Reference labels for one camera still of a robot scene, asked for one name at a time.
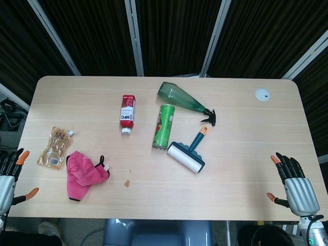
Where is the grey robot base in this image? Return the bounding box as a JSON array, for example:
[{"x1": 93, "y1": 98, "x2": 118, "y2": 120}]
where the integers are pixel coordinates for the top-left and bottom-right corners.
[{"x1": 103, "y1": 219, "x2": 213, "y2": 246}]

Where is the white partition post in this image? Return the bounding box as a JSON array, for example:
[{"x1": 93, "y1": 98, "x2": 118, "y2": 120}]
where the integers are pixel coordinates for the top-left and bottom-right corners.
[
  {"x1": 199, "y1": 0, "x2": 233, "y2": 78},
  {"x1": 125, "y1": 0, "x2": 145, "y2": 77},
  {"x1": 0, "y1": 83, "x2": 31, "y2": 112},
  {"x1": 281, "y1": 32, "x2": 328, "y2": 79},
  {"x1": 27, "y1": 0, "x2": 81, "y2": 76}
]

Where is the red juice bottle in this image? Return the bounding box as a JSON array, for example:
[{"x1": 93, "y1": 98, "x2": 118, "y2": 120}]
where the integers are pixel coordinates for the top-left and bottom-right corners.
[{"x1": 119, "y1": 94, "x2": 136, "y2": 135}]

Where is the black cables bundle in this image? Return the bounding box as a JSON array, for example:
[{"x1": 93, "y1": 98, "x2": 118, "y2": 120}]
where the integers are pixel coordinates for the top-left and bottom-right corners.
[{"x1": 0, "y1": 99, "x2": 28, "y2": 132}]

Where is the black waste bin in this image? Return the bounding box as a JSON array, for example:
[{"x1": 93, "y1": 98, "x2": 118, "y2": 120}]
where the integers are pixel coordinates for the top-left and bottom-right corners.
[{"x1": 250, "y1": 224, "x2": 298, "y2": 246}]

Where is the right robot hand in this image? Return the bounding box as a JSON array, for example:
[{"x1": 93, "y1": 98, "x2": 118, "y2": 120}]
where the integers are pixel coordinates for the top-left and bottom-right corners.
[{"x1": 266, "y1": 152, "x2": 321, "y2": 217}]

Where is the green chips can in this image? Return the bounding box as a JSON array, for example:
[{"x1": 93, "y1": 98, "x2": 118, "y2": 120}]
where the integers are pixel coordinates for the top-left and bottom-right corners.
[{"x1": 152, "y1": 104, "x2": 177, "y2": 150}]

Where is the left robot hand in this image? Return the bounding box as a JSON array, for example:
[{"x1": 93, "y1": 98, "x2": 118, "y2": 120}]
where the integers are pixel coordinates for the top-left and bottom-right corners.
[{"x1": 0, "y1": 148, "x2": 40, "y2": 215}]

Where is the white cable grommet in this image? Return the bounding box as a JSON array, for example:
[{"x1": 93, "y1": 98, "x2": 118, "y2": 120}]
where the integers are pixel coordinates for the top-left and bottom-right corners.
[{"x1": 255, "y1": 88, "x2": 271, "y2": 101}]

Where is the pink cloth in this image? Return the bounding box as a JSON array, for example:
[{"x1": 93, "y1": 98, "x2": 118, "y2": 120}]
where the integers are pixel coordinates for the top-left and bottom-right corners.
[{"x1": 66, "y1": 150, "x2": 112, "y2": 202}]

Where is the white shoe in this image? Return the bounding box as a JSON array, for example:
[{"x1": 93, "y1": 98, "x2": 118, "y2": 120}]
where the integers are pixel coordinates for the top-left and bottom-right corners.
[{"x1": 38, "y1": 221, "x2": 62, "y2": 238}]

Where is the green spray bottle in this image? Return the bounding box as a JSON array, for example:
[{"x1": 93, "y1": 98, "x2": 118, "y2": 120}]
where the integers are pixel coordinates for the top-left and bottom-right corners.
[{"x1": 157, "y1": 81, "x2": 217, "y2": 127}]

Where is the teal lint roller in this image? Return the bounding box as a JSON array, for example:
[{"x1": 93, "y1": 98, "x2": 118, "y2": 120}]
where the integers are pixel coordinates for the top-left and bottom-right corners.
[{"x1": 167, "y1": 126, "x2": 210, "y2": 174}]

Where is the clear amber spout pouch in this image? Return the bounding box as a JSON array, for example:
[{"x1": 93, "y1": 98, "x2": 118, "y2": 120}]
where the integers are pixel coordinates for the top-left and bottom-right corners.
[{"x1": 36, "y1": 126, "x2": 77, "y2": 170}]

